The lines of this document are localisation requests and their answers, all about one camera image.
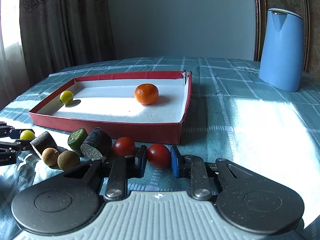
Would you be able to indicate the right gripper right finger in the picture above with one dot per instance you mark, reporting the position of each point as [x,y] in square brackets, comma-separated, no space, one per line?
[191,167]

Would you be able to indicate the light brown longan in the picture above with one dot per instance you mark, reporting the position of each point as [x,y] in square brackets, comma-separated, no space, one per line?
[50,156]

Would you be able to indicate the dark sugarcane piece right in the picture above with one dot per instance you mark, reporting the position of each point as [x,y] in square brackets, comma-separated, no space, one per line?
[97,145]

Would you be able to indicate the wooden headboard frame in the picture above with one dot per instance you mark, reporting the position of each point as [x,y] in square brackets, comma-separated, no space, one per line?
[309,11]

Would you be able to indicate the red cherry tomato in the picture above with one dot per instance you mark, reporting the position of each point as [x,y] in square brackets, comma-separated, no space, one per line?
[124,146]
[159,156]

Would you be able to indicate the blue kettle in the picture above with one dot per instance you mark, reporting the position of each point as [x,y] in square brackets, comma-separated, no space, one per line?
[283,52]

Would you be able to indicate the red cardboard box tray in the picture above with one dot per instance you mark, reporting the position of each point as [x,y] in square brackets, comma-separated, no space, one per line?
[107,101]

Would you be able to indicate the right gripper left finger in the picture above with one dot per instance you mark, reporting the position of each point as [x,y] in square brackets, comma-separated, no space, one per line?
[120,170]

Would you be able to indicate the green tomato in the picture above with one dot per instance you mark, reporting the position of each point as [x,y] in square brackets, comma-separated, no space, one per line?
[27,135]
[66,97]

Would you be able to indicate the dark brown longan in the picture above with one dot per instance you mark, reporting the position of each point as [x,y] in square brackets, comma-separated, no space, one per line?
[67,160]

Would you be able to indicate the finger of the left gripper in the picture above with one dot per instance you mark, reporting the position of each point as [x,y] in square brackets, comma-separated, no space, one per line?
[15,133]
[22,145]

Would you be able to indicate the brown patterned curtain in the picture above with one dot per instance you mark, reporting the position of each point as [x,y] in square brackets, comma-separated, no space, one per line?
[42,37]

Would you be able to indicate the purple sugarcane piece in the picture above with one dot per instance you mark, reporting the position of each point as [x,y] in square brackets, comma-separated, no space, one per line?
[42,142]

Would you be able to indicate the green cucumber piece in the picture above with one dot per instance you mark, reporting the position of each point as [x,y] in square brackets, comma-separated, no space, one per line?
[76,139]

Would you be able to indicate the orange tangerine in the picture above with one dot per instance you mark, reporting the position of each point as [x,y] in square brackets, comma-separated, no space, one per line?
[146,93]

